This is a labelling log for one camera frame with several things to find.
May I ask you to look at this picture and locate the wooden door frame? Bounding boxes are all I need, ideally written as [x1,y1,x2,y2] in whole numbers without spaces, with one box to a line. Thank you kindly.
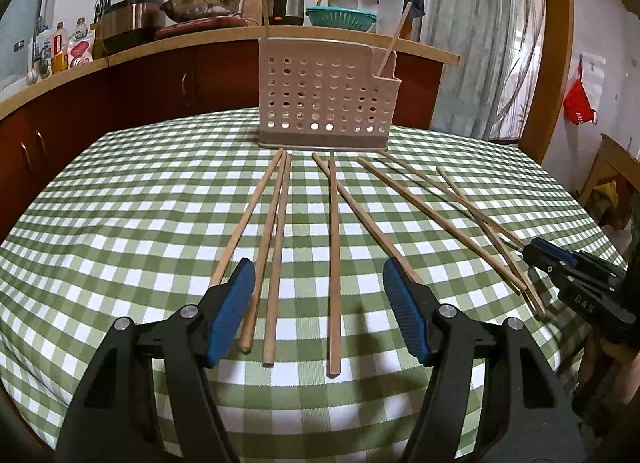
[517,0,574,165]

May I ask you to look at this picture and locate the yellow cloth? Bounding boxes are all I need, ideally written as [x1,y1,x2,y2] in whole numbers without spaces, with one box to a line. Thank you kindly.
[594,181,620,216]

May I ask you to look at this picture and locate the red-brown kitchen cabinet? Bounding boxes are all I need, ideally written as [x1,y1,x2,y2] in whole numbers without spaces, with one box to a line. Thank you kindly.
[0,40,446,244]

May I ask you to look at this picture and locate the glass sliding door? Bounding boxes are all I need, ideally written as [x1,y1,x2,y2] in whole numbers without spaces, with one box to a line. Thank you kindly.
[419,0,547,142]

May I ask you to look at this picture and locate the beige perforated utensil holder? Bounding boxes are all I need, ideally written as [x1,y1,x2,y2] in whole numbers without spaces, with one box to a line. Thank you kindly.
[257,37,402,150]

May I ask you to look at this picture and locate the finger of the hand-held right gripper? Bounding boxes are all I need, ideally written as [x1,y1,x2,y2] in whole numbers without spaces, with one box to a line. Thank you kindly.
[531,237,626,289]
[523,246,613,296]

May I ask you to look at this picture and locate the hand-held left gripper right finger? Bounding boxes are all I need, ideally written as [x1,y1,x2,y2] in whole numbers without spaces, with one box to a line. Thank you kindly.
[382,258,588,463]

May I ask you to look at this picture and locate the stainless steel pot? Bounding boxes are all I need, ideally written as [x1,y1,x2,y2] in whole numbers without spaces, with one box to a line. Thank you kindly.
[101,0,167,42]

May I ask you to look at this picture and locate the wooden kitchen counter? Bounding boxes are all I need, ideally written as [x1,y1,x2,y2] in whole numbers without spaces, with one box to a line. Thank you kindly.
[0,23,461,120]

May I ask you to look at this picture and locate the teal plastic colander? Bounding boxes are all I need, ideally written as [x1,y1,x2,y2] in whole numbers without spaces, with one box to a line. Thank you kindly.
[305,6,379,34]

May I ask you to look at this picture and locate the orange sauce bottle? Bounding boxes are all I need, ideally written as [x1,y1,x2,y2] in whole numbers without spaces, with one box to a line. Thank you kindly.
[50,22,70,75]

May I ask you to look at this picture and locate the wooden furniture frame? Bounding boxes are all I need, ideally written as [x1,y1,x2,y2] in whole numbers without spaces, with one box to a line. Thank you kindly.
[579,133,640,234]

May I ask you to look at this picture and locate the red hanging bag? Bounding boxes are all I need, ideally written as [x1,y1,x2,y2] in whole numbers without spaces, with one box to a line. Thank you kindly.
[563,62,601,127]

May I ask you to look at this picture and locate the green checkered tablecloth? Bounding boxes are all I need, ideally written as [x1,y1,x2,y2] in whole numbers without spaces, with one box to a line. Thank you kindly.
[0,106,626,463]

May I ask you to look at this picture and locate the translucent plastic container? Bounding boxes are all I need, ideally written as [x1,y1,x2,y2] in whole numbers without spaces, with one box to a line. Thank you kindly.
[377,0,405,37]

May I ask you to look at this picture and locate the red tray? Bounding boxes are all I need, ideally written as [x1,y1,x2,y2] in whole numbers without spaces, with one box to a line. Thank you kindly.
[154,16,252,40]

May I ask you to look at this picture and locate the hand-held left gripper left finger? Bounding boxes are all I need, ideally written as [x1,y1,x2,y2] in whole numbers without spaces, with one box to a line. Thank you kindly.
[54,257,258,463]

